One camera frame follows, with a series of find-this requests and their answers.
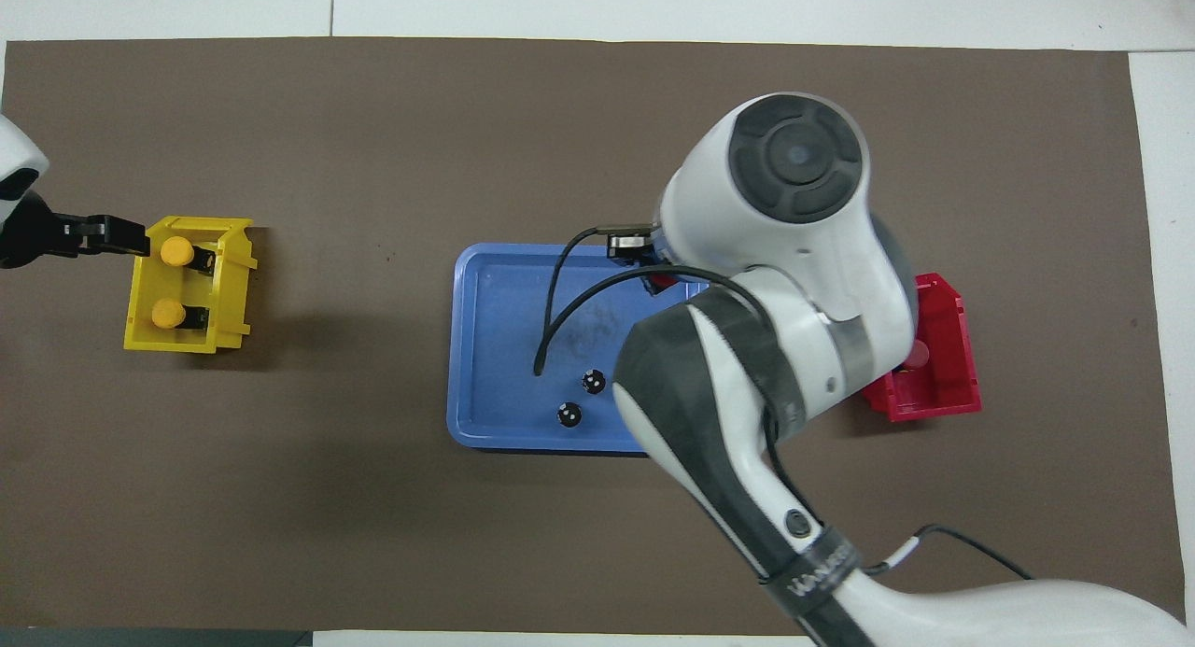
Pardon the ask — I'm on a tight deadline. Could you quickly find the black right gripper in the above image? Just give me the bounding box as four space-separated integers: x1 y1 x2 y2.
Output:
606 221 660 298

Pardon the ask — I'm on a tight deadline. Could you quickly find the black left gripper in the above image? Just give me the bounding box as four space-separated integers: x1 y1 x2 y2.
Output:
0 191 151 269

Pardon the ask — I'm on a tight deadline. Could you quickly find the yellow push button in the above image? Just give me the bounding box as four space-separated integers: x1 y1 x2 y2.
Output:
150 297 209 331
160 236 217 276

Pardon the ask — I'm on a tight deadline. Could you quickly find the blue plastic tray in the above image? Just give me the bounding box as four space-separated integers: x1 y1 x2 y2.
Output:
446 243 710 457

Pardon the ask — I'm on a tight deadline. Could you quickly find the yellow plastic bin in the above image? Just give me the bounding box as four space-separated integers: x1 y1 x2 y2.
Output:
123 216 259 355

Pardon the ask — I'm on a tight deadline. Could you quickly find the red plastic bin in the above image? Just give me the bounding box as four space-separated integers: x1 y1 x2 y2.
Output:
857 273 983 423

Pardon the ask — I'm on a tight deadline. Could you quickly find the brown table mat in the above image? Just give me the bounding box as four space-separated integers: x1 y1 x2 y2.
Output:
0 36 1187 640

